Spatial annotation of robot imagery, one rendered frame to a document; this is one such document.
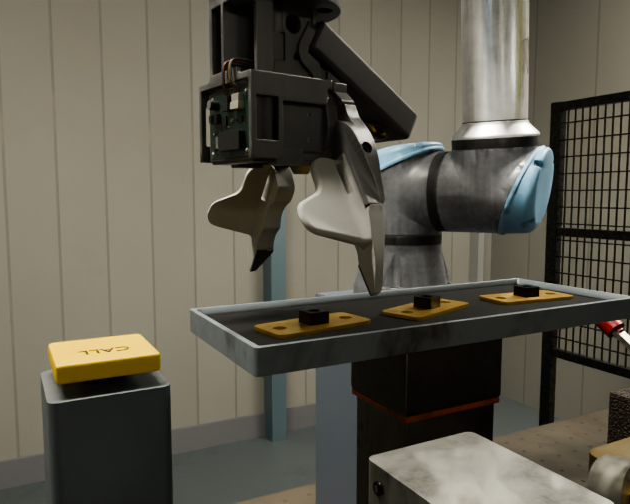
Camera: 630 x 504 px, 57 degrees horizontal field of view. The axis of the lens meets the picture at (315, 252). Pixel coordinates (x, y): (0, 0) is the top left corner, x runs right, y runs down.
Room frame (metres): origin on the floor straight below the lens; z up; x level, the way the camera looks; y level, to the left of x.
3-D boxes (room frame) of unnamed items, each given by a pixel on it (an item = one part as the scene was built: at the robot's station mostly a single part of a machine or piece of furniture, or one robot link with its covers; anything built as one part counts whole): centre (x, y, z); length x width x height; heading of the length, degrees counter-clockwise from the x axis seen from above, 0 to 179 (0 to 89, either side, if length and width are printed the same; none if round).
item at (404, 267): (0.89, -0.13, 1.15); 0.15 x 0.15 x 0.10
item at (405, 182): (0.88, -0.14, 1.27); 0.13 x 0.12 x 0.14; 57
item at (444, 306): (0.48, -0.09, 1.17); 0.08 x 0.04 x 0.01; 138
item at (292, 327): (0.42, 0.00, 1.17); 0.08 x 0.04 x 0.01; 127
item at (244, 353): (0.49, -0.09, 1.16); 0.37 x 0.14 x 0.02; 118
